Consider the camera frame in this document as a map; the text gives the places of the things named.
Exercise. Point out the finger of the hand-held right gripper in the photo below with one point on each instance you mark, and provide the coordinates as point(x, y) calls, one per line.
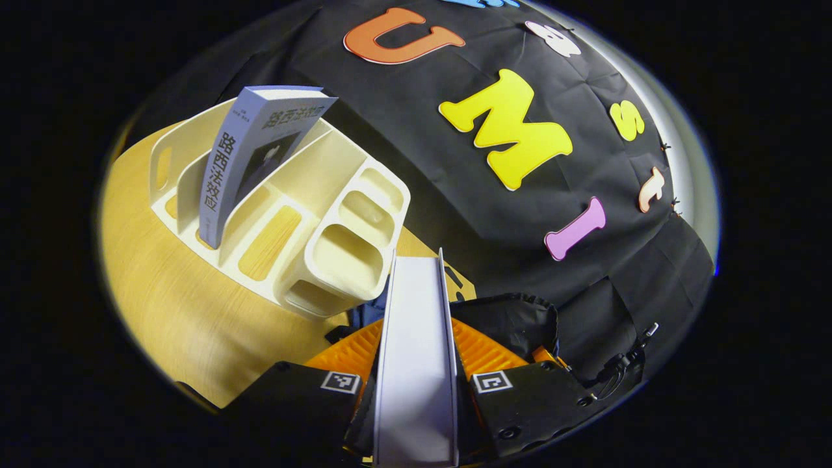
point(546, 356)

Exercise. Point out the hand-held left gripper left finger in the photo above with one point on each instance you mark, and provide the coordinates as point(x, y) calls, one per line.
point(299, 409)

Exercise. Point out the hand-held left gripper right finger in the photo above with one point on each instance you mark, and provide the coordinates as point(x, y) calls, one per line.
point(526, 403)

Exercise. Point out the cream plastic bookshelf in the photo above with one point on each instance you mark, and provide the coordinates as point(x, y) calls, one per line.
point(338, 260)

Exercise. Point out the blue-grey book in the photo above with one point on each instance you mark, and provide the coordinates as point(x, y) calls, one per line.
point(240, 149)

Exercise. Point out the black backdrop cloth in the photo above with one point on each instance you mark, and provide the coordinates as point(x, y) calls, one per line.
point(422, 169)

